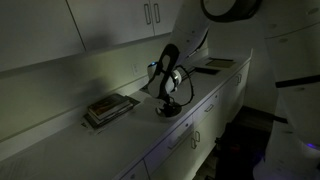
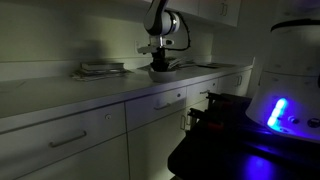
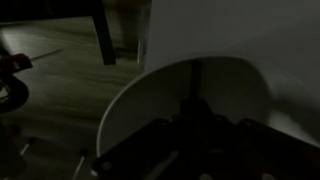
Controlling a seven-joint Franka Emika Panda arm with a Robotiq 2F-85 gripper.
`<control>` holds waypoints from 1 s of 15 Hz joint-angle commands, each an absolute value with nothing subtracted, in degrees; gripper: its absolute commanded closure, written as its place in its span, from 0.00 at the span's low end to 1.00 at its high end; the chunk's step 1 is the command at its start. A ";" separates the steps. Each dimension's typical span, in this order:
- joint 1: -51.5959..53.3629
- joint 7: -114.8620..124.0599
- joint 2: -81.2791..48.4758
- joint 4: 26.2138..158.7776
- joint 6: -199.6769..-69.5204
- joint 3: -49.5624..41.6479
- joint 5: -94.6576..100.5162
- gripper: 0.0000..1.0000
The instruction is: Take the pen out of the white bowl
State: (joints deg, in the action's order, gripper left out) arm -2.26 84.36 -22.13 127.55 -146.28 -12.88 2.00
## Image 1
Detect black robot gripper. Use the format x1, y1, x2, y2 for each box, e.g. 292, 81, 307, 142
162, 94, 183, 117

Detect small white drawer front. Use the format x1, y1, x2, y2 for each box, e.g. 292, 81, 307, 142
192, 91, 221, 127

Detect narrow white lower cabinet door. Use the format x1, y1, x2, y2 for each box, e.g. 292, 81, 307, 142
194, 109, 222, 161

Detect medium white drawer front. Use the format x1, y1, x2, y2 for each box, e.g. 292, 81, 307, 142
143, 114, 195, 177

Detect thin light-edged book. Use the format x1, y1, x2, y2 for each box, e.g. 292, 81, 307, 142
87, 101, 135, 124

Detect white end cabinet door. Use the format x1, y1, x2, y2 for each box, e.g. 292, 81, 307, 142
218, 61, 252, 136

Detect dark hardcover book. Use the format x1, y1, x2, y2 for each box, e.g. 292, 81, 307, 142
87, 93, 131, 117

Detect dark framed flat board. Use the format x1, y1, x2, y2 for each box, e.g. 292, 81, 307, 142
204, 57, 237, 70

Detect stack of books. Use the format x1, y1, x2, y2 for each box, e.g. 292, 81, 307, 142
82, 95, 141, 131

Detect wide white drawer front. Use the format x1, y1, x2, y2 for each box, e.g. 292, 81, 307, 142
119, 159, 150, 180

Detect wide white upper cabinet door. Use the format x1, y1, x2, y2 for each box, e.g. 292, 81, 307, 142
0, 0, 87, 73

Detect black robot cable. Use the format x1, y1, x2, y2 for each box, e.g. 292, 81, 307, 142
175, 64, 197, 108

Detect medium metal drawer handle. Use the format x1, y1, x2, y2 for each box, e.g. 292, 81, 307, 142
167, 137, 183, 151

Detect short metal drawer handle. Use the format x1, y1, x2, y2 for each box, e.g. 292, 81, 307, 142
203, 103, 216, 113

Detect white wall outlet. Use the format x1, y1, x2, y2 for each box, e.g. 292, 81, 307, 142
131, 62, 141, 77

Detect upper cabinet metal handle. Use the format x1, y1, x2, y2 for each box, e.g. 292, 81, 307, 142
143, 2, 152, 26
152, 2, 162, 25

